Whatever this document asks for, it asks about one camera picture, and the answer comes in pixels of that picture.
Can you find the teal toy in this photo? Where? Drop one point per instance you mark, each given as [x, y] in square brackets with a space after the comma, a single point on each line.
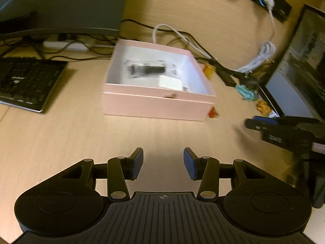
[245, 93]

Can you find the yellow bottle with black cap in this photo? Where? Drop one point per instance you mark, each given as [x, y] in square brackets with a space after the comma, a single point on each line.
[210, 71]

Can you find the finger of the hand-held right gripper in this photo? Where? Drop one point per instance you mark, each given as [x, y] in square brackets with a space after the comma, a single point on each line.
[256, 124]

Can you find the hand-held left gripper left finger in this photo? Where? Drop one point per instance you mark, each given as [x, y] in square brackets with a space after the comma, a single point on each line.
[137, 163]

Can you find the black keyboard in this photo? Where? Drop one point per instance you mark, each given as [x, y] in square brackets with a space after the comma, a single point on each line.
[25, 81]

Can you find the small red item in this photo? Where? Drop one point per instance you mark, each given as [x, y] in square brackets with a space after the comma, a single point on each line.
[213, 113]

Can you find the black cylinder in clear bag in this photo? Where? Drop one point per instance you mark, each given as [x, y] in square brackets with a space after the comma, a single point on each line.
[149, 70]

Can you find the dark computer monitor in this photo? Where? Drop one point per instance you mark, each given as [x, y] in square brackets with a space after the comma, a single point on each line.
[63, 5]

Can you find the white power strip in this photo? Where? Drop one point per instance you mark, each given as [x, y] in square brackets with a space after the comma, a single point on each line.
[66, 46]

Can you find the pink cardboard box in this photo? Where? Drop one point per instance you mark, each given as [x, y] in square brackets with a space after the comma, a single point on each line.
[152, 105]

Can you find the orange-brown figurine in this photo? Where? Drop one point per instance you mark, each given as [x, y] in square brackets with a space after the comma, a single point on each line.
[264, 107]

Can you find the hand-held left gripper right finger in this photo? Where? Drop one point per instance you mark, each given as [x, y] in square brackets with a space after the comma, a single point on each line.
[190, 165]

